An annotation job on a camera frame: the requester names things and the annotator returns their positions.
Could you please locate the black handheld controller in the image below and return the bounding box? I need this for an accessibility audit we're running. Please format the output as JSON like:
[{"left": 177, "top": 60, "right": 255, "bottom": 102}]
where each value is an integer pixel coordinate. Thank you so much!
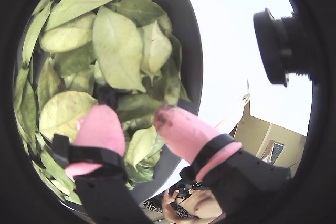
[{"left": 169, "top": 182, "right": 211, "bottom": 200}]

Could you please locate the pink covered gripper finger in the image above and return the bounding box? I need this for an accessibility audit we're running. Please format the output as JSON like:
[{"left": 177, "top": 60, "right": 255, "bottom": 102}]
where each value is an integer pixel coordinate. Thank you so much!
[
  {"left": 51, "top": 104, "right": 150, "bottom": 224},
  {"left": 153, "top": 105, "right": 292, "bottom": 217}
]

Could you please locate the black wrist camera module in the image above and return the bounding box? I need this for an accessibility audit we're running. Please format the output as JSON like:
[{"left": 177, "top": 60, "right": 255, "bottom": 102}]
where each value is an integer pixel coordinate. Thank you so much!
[{"left": 252, "top": 8, "right": 320, "bottom": 87}]

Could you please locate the dark grey round bowl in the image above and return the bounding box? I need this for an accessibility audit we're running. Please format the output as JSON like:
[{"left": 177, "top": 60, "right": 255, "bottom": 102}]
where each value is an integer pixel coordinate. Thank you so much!
[{"left": 13, "top": 0, "right": 204, "bottom": 217}]

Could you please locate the green leaves pile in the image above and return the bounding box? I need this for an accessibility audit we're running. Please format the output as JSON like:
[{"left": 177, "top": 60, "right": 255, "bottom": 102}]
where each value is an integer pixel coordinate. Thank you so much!
[{"left": 13, "top": 0, "right": 192, "bottom": 205}]

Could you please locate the dark blueberry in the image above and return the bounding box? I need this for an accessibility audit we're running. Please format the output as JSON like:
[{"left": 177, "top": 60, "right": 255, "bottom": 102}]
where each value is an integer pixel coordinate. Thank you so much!
[{"left": 94, "top": 84, "right": 119, "bottom": 109}]

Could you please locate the person forearm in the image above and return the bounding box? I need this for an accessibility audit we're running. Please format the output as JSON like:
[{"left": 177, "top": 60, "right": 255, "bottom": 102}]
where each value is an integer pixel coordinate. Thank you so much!
[{"left": 161, "top": 188, "right": 226, "bottom": 221}]

